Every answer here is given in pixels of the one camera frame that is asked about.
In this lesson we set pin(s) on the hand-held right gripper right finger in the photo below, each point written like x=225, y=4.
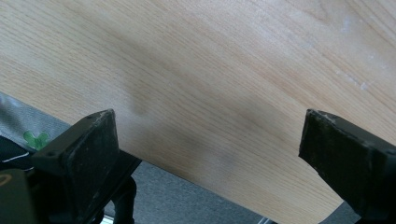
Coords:
x=348, y=161

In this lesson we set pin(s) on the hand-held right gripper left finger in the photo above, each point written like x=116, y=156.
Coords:
x=87, y=155

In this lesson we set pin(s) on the gray cloth with green print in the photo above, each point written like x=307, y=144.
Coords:
x=17, y=119

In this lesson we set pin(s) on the black cloth with white stripe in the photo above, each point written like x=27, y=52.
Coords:
x=11, y=149

